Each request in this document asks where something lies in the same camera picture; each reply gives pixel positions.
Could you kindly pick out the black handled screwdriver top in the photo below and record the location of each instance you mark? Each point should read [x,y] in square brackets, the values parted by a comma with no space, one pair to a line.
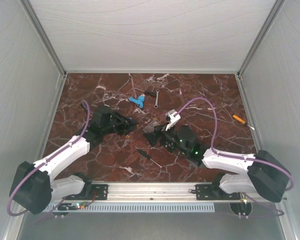
[146,92]

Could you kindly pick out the silver combination wrench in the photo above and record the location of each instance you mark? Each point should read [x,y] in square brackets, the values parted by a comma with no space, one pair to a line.
[156,99]

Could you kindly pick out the orange handled screwdriver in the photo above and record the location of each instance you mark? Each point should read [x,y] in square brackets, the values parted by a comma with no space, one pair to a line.
[243,122]

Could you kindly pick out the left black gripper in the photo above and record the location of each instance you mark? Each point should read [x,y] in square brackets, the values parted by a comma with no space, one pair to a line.
[126,124]

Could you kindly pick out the aluminium mounting rail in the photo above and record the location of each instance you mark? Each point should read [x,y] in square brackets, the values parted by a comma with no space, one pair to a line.
[146,192]

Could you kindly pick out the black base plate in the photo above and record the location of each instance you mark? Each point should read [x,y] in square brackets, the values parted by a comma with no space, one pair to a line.
[100,191]
[205,192]

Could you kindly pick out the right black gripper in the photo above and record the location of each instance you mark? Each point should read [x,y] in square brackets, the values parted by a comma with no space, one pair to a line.
[152,137]

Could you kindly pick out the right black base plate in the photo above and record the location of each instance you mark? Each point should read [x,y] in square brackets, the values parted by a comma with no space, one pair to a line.
[205,192]

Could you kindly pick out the small black screwdriver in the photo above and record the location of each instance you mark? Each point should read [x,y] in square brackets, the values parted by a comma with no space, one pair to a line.
[144,154]

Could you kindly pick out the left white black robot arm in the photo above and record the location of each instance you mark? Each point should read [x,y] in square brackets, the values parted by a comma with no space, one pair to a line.
[35,185]

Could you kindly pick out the blue plastic fitting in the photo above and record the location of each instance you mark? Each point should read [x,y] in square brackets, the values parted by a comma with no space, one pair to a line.
[138,101]

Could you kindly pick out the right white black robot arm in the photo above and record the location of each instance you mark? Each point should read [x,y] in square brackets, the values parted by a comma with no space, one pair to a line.
[258,173]

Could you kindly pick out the grey slotted cable duct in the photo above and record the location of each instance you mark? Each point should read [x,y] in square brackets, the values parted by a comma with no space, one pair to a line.
[129,207]

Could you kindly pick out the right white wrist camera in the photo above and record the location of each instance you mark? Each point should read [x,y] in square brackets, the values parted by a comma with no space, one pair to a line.
[172,117]

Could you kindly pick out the black fuse box base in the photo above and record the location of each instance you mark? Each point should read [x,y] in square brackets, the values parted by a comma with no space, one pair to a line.
[169,144]

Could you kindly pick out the clear plastic fuse box cover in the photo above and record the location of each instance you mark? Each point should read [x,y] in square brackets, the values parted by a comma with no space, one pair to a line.
[150,127]

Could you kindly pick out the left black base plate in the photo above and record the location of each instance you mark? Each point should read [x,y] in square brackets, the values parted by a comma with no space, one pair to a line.
[100,191]

